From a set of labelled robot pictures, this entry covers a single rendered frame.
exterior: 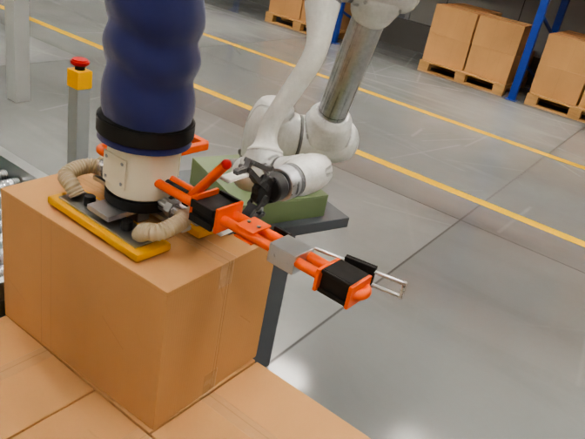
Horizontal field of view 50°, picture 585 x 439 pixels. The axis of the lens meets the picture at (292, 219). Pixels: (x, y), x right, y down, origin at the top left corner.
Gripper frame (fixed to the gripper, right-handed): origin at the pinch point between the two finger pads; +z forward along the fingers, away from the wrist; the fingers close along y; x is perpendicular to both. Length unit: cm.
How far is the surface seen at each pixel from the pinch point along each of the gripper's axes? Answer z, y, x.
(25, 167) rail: -33, 49, 128
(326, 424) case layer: -14, 53, -32
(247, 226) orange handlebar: 5.3, -1.5, -11.5
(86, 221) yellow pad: 16.8, 10.9, 26.3
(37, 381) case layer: 29, 54, 27
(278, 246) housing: 6.5, -1.6, -20.6
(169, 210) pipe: 4.7, 5.2, 12.0
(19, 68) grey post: -166, 82, 341
